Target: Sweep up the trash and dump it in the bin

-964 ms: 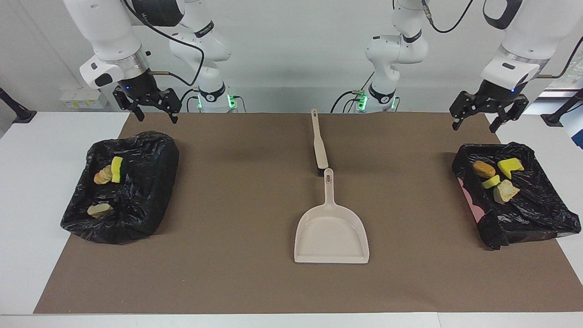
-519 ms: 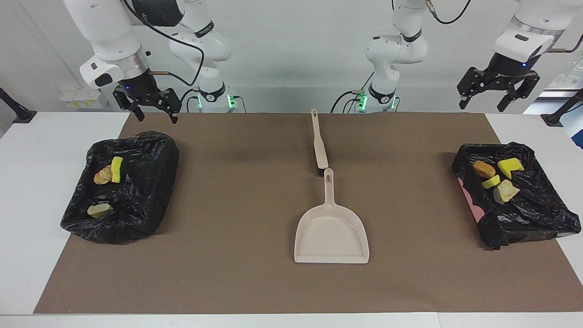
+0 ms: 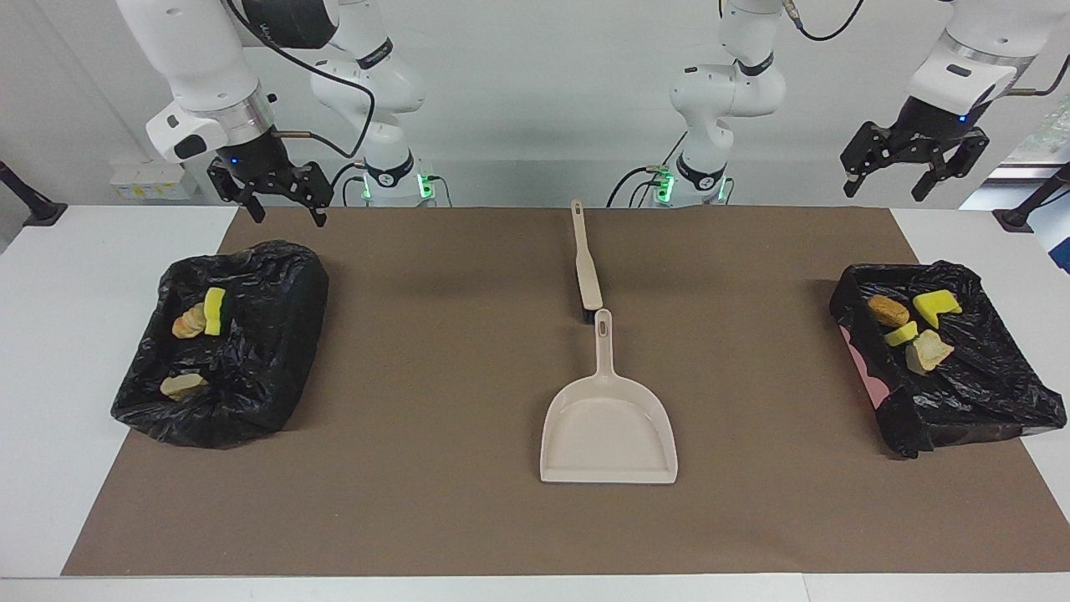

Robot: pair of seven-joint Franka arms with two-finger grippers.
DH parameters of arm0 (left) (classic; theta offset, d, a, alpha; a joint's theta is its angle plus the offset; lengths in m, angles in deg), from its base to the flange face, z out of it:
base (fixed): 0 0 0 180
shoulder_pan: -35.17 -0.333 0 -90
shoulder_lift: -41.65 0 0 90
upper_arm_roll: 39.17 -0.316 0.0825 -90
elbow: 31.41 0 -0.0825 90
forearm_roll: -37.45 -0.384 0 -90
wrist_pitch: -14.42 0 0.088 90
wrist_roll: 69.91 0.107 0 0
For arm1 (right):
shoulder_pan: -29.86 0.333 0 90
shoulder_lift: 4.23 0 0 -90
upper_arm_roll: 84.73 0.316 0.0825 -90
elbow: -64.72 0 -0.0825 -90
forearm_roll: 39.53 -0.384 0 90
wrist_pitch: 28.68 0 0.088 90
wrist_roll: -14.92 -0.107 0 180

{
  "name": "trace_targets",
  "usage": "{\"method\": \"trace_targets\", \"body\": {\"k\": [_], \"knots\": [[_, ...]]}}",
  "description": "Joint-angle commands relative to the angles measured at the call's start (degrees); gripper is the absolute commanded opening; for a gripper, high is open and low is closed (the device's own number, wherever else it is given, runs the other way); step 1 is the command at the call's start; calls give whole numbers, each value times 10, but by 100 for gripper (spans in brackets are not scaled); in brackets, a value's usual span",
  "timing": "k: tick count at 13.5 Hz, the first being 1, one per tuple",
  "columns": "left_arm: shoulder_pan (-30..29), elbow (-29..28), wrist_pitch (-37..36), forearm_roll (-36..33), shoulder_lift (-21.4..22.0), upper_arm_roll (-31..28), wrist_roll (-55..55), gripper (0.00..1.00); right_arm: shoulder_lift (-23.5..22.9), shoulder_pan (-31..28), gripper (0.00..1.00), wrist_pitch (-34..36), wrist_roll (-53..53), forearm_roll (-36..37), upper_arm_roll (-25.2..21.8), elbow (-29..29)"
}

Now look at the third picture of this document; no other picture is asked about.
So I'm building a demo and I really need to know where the pale flaky bread piece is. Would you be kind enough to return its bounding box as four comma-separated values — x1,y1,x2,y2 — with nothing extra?
159,372,210,400

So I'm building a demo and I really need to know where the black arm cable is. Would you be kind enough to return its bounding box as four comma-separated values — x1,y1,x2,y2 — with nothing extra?
782,0,1070,97
224,0,377,160

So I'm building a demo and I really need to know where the yellow notched sponge piece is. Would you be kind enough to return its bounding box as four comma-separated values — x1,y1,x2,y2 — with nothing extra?
913,289,963,329

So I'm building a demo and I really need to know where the white wall socket box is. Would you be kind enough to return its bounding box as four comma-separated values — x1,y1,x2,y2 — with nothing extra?
110,161,200,201

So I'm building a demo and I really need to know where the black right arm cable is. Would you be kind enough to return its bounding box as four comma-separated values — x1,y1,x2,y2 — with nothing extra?
224,0,377,160

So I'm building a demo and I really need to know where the black bag lined pink bin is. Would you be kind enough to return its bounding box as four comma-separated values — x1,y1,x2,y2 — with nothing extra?
829,260,1068,459

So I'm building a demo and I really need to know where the orange striped croissant piece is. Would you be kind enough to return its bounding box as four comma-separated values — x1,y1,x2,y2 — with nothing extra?
905,329,955,375

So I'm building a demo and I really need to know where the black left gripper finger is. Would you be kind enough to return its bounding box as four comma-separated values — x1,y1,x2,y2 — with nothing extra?
840,121,904,199
911,127,991,202

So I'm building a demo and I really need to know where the brown bread roll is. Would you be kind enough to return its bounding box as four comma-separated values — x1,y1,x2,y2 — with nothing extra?
867,295,910,329

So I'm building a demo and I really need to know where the black stand foot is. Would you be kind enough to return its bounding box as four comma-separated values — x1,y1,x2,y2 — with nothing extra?
0,161,68,227
993,163,1070,232

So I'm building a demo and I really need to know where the brown table mat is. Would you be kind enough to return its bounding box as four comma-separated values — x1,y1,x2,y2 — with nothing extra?
63,207,1070,576

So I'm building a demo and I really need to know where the beige plastic dustpan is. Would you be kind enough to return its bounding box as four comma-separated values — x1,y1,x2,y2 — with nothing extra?
539,309,680,485

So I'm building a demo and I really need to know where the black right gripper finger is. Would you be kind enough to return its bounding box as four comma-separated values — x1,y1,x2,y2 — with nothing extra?
288,161,335,228
206,161,267,224

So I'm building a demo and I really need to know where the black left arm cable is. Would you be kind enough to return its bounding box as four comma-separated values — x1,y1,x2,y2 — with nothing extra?
782,0,1070,97

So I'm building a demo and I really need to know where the black base cable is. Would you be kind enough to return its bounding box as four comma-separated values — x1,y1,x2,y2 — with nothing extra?
330,161,366,207
606,165,670,208

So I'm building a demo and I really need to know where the large green yellow sponge piece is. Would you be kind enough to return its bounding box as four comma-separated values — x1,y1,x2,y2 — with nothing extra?
203,287,231,337

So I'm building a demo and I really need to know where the golden croissant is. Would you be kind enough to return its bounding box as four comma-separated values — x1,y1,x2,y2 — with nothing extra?
172,301,208,339

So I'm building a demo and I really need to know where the beige hand brush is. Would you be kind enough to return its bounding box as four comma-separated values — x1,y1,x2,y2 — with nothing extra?
570,199,604,324

